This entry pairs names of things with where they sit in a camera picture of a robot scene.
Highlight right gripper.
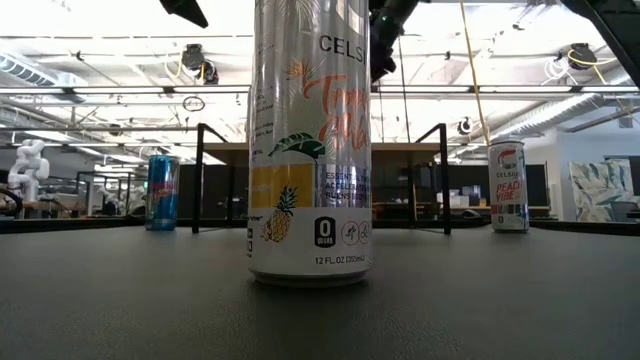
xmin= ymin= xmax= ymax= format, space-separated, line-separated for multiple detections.
xmin=370 ymin=0 xmax=421 ymax=84

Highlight Celsius Peach Vibe can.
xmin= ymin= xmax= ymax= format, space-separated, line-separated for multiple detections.
xmin=487 ymin=139 xmax=530 ymax=234

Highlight blue Red Bull can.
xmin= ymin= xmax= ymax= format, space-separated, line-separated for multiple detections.
xmin=144 ymin=154 xmax=181 ymax=232

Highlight long ceiling light strip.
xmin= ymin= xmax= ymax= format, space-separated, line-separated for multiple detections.
xmin=0 ymin=84 xmax=640 ymax=97

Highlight Celsius Tropical Vibe can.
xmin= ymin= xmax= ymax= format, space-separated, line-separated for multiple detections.
xmin=247 ymin=0 xmax=374 ymax=289

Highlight white storage boxes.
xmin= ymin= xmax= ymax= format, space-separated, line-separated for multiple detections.
xmin=447 ymin=185 xmax=484 ymax=209

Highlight black ceiling cable reel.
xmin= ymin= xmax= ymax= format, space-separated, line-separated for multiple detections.
xmin=567 ymin=42 xmax=600 ymax=71
xmin=180 ymin=43 xmax=220 ymax=86

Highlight yellow power cable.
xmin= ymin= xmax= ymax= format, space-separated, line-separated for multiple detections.
xmin=458 ymin=0 xmax=490 ymax=146

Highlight ventilation duct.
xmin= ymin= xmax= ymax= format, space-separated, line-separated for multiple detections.
xmin=492 ymin=92 xmax=640 ymax=146
xmin=0 ymin=52 xmax=89 ymax=104

